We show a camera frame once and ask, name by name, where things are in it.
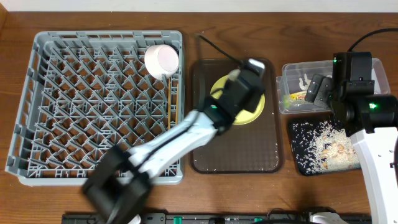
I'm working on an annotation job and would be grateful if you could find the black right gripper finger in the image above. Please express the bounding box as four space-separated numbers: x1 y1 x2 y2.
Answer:
304 74 324 102
314 77 333 108

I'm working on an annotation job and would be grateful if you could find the white napkin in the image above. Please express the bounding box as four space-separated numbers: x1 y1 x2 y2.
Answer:
299 73 311 91

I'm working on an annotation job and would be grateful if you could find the green orange snack wrapper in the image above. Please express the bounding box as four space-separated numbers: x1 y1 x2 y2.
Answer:
283 91 307 108

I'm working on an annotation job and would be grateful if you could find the yellow plate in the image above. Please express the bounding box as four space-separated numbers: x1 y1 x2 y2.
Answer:
210 75 266 125

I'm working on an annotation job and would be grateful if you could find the rice pile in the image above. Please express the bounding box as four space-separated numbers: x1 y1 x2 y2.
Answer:
294 120 361 174

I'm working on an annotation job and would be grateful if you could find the white bowl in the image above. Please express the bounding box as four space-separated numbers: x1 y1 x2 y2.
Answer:
144 44 179 80

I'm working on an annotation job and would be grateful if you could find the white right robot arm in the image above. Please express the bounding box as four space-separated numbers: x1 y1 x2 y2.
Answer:
307 75 397 223

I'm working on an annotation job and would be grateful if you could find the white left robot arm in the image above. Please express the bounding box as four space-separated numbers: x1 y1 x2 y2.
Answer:
82 68 265 223

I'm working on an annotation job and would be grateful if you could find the black waste tray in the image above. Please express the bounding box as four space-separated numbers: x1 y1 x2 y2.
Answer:
286 114 363 177

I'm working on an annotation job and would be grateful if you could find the grey plastic dishwasher rack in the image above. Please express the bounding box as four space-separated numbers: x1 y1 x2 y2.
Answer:
5 30 185 186

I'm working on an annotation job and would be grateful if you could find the clear plastic bin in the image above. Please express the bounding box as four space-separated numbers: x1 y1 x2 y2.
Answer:
275 57 391 114

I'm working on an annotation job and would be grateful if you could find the dark brown serving tray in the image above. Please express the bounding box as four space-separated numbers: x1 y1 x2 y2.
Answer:
189 58 284 174

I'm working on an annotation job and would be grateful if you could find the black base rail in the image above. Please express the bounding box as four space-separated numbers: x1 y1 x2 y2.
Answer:
61 208 372 224

